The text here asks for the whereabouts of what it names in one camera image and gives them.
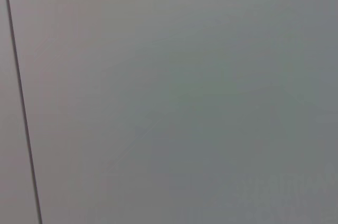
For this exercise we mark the thin dark wall strip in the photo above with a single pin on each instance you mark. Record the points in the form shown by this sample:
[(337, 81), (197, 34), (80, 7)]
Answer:
[(22, 102)]

